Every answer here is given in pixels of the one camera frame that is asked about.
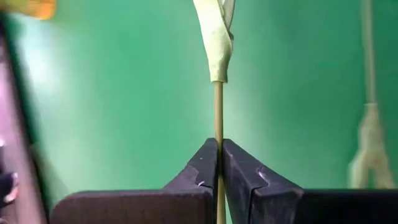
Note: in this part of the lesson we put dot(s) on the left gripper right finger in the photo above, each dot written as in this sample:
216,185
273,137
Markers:
280,208

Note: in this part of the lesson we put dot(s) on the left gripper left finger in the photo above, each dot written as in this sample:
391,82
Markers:
140,208

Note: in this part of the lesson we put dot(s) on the green stem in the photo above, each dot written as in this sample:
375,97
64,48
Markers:
370,146

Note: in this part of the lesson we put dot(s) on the red artificial tulip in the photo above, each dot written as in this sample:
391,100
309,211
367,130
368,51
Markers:
217,46

